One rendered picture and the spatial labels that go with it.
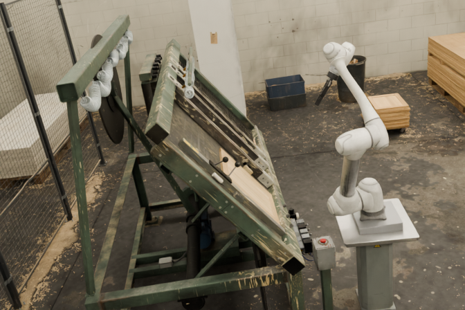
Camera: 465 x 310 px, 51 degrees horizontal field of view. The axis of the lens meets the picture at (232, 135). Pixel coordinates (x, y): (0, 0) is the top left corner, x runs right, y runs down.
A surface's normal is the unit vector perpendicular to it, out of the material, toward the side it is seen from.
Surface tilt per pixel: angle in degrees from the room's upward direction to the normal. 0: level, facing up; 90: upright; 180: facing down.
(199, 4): 90
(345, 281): 0
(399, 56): 90
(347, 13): 90
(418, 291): 0
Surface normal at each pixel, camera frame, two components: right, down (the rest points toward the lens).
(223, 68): -0.02, 0.40
